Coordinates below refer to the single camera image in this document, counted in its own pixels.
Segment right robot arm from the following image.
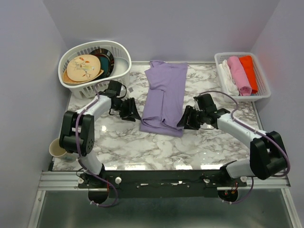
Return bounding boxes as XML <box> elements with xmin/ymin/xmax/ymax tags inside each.
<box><xmin>177</xmin><ymin>91</ymin><xmax>291</xmax><ymax>186</ymax></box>

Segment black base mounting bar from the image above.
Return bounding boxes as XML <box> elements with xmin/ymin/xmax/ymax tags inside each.
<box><xmin>78</xmin><ymin>170</ymin><xmax>247</xmax><ymax>199</ymax></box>

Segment orange rolled t shirt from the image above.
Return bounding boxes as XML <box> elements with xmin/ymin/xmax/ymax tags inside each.
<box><xmin>239</xmin><ymin>56</ymin><xmax>258</xmax><ymax>94</ymax></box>

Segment dark teal plate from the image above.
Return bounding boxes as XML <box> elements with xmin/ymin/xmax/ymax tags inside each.
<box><xmin>99</xmin><ymin>55</ymin><xmax>114</xmax><ymax>78</ymax></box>

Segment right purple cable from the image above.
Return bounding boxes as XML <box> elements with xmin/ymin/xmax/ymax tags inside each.
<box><xmin>194</xmin><ymin>90</ymin><xmax>291</xmax><ymax>204</ymax></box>

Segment purple t shirt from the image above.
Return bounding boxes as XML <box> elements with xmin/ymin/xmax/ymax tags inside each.
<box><xmin>140</xmin><ymin>60</ymin><xmax>188</xmax><ymax>137</ymax></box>

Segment white rectangular tray basket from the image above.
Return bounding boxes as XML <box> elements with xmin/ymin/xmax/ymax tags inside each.
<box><xmin>214</xmin><ymin>52</ymin><xmax>271</xmax><ymax>102</ymax></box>

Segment aluminium rail frame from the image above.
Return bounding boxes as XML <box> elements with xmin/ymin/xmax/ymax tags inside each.
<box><xmin>38</xmin><ymin>168</ymin><xmax>290</xmax><ymax>190</ymax></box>

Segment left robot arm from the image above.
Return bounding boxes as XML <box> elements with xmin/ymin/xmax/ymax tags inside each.
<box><xmin>59</xmin><ymin>80</ymin><xmax>141</xmax><ymax>188</ymax></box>

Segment beige cup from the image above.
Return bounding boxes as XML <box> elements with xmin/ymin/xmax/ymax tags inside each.
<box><xmin>49</xmin><ymin>138</ymin><xmax>76</xmax><ymax>162</ymax></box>

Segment orange leaf shaped plate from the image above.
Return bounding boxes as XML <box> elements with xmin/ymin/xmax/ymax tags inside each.
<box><xmin>62</xmin><ymin>69</ymin><xmax>104</xmax><ymax>86</ymax></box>

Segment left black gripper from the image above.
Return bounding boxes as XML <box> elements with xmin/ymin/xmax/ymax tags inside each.
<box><xmin>113</xmin><ymin>97</ymin><xmax>142</xmax><ymax>122</ymax></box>

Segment white rolled t shirt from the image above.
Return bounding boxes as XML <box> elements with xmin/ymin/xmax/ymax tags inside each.
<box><xmin>219</xmin><ymin>60</ymin><xmax>239</xmax><ymax>96</ymax></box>

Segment pink rolled t shirt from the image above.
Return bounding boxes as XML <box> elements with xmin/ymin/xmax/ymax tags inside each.
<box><xmin>227</xmin><ymin>56</ymin><xmax>252</xmax><ymax>96</ymax></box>

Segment beige floral plate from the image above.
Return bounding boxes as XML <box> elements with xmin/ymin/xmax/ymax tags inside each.
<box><xmin>66</xmin><ymin>55</ymin><xmax>103</xmax><ymax>82</ymax></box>

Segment black rimmed plate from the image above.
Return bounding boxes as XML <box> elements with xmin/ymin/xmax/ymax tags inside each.
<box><xmin>89</xmin><ymin>47</ymin><xmax>116</xmax><ymax>74</ymax></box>

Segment white oval dish basket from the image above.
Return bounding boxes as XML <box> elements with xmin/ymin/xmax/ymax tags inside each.
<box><xmin>58</xmin><ymin>40</ymin><xmax>133</xmax><ymax>99</ymax></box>

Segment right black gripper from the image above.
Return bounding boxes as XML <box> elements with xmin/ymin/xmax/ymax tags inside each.
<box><xmin>176</xmin><ymin>105</ymin><xmax>206</xmax><ymax>131</ymax></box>

